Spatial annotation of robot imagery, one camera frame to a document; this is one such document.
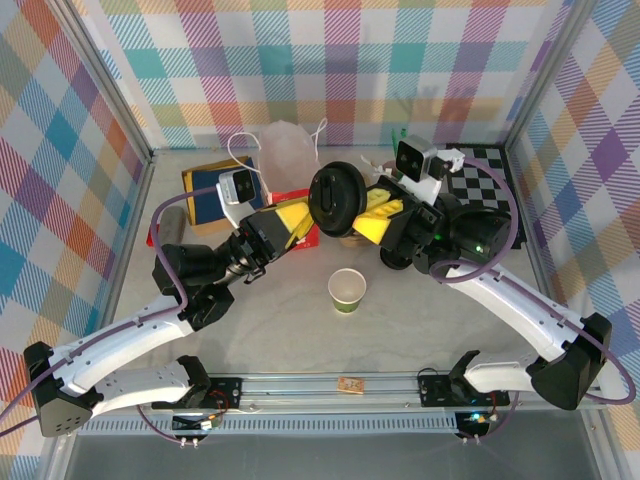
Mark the blue paper napkin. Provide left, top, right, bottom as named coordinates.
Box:
left=191, top=162, right=266, bottom=227

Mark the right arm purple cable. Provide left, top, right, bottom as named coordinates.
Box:
left=429, top=158, right=634, bottom=446

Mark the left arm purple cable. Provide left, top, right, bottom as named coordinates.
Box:
left=0, top=185, right=224, bottom=446

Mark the green paper cup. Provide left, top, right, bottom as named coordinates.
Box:
left=327, top=267, right=368, bottom=316

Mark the black cup lid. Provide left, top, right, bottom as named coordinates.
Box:
left=307, top=160, right=370, bottom=239

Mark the stack of cardboard cup carriers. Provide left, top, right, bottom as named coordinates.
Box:
left=338, top=230, right=375, bottom=249

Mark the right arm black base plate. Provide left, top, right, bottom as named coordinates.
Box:
left=416, top=370, right=512, bottom=408

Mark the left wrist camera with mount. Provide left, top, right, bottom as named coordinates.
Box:
left=215, top=166, right=265, bottom=232

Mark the small controller board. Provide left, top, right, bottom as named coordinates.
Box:
left=171, top=412, right=224, bottom=434
left=454, top=409, right=497, bottom=442

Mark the aluminium mounting rail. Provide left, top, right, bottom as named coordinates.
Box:
left=53, top=368, right=610, bottom=417

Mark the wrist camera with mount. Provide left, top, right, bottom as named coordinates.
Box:
left=215, top=166, right=265, bottom=232
left=393, top=133, right=466, bottom=202

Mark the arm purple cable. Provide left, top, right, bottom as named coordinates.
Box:
left=0, top=185, right=224, bottom=446
left=429, top=158, right=634, bottom=446

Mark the aluminium frame post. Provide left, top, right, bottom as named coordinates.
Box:
left=47, top=0, right=157, bottom=161
left=503, top=0, right=599, bottom=151

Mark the red white paper bag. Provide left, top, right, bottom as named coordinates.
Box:
left=226, top=118, right=330, bottom=252

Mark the black grey chessboard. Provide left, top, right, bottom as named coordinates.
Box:
left=444, top=143, right=528, bottom=251

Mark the grey slotted cable duct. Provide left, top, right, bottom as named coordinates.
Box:
left=78, top=417, right=460, bottom=436

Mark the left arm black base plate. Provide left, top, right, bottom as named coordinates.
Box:
left=151, top=376, right=244, bottom=412

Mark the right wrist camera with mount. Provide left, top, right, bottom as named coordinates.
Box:
left=393, top=133, right=466, bottom=202

